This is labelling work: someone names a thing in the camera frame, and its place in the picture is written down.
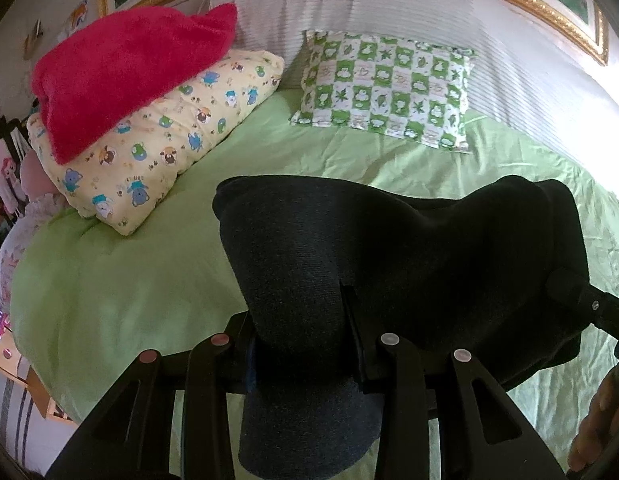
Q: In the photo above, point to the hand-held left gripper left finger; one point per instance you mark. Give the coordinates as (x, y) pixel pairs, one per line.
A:
(209, 385)

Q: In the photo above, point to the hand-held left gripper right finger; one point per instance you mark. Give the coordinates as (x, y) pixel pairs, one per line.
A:
(409, 400)

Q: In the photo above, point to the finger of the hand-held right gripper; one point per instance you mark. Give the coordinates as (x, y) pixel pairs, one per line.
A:
(589, 305)

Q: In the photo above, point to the dark pants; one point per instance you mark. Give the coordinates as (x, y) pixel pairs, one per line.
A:
(439, 270)

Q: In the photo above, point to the person's right hand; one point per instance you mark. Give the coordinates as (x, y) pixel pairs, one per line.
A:
(607, 410)

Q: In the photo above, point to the green bed sheet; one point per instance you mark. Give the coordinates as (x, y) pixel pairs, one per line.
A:
(154, 270)

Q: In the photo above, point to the white frilly cloth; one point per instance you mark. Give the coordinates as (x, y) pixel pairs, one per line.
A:
(29, 230)

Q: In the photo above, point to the yellow animal print pillow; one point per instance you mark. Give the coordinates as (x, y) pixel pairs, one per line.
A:
(164, 145)

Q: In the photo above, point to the green checkered pillow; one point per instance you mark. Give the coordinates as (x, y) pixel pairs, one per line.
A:
(389, 90)

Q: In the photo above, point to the white striped bolster pillow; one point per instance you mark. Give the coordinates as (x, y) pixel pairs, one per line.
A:
(489, 25)

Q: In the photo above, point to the red fluffy blanket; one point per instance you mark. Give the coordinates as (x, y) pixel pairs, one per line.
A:
(124, 70)

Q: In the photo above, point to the small wall sticker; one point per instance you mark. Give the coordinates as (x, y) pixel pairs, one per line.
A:
(34, 36)

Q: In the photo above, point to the orange cartoon wall sticker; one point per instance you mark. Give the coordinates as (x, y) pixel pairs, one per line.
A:
(78, 16)

